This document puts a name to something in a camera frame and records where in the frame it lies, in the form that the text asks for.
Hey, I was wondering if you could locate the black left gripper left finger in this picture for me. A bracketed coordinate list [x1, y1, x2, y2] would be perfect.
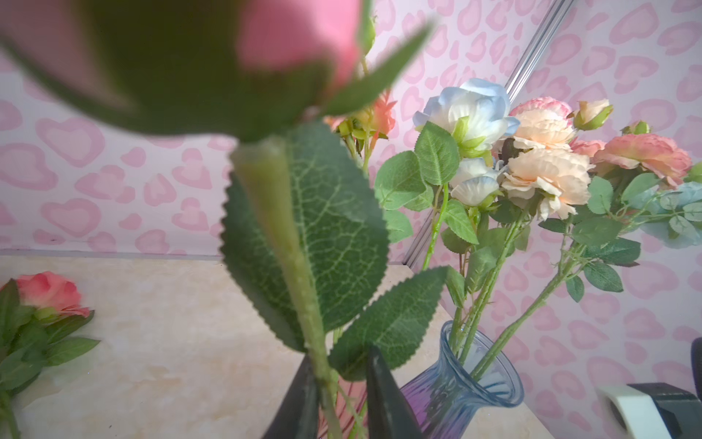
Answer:
[263, 355, 319, 439]

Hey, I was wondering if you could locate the peach rose stem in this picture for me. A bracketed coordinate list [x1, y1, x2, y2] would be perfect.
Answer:
[442, 139, 592, 361]

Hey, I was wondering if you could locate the pink green carnation stem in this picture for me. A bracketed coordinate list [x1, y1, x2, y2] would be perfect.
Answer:
[571, 131, 693, 188]

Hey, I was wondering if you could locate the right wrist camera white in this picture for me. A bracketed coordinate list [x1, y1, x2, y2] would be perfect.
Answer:
[597, 382, 701, 439]

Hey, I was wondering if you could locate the red glass vase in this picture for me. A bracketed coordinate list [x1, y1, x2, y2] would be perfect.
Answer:
[336, 379, 367, 438]

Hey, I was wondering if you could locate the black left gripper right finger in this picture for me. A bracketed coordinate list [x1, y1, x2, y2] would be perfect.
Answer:
[367, 346, 422, 439]

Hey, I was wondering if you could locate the pale blue white rose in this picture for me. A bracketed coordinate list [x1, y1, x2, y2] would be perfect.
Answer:
[375, 79, 519, 260]
[449, 158, 505, 210]

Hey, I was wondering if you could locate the aluminium frame corner post right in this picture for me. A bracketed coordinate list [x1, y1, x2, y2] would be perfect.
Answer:
[402, 0, 577, 270]

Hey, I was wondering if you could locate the pink rosebud spray stem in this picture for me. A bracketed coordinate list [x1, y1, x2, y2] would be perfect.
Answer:
[573, 99, 614, 131]
[324, 90, 397, 176]

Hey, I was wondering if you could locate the pink carnation double stem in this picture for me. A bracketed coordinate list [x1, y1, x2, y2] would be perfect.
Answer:
[509, 96, 572, 119]

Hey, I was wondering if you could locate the purple blue glass vase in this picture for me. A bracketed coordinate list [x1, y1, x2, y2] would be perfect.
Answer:
[401, 321, 525, 438]

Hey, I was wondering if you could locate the light pink rose stem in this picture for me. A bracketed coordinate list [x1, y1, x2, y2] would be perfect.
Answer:
[1, 1, 447, 438]

